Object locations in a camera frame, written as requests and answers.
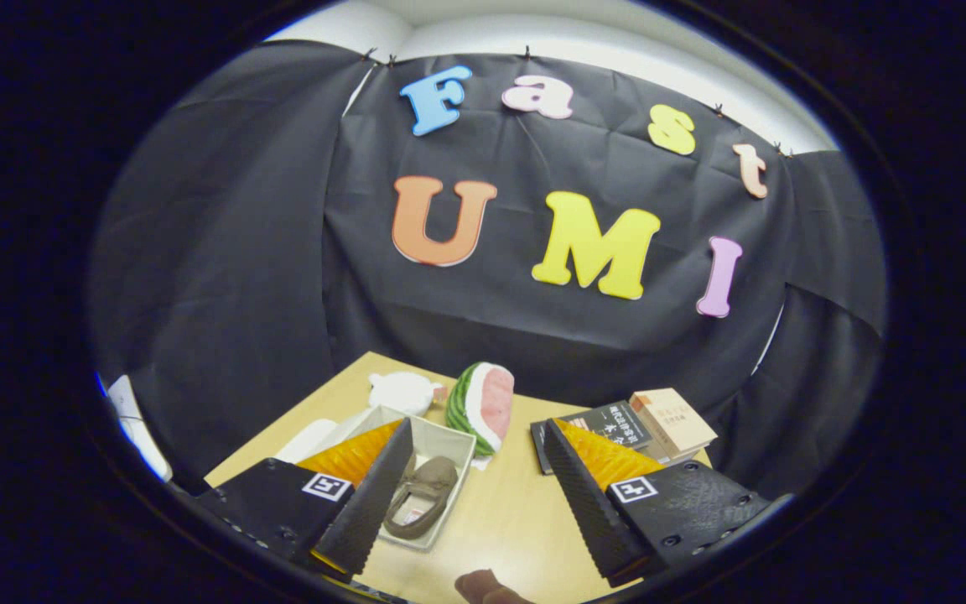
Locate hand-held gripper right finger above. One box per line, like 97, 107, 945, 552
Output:
542, 417, 775, 589

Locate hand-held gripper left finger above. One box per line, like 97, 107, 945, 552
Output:
188, 418, 414, 577

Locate brown shoe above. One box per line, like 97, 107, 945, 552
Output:
382, 456, 460, 540

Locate cream fabric storage box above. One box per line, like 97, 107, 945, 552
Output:
275, 405, 477, 552

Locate black cover book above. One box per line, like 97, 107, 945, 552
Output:
531, 401, 653, 475

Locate beige book white label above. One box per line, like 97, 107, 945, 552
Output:
644, 438, 712, 467

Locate white plush toy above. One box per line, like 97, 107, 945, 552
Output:
368, 372, 446, 418

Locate thick beige book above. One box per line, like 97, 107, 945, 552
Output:
630, 388, 718, 458

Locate watermelon slice plush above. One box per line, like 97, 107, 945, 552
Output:
446, 362, 515, 459

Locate row of small cloth clips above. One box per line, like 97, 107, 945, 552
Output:
361, 44, 794, 160

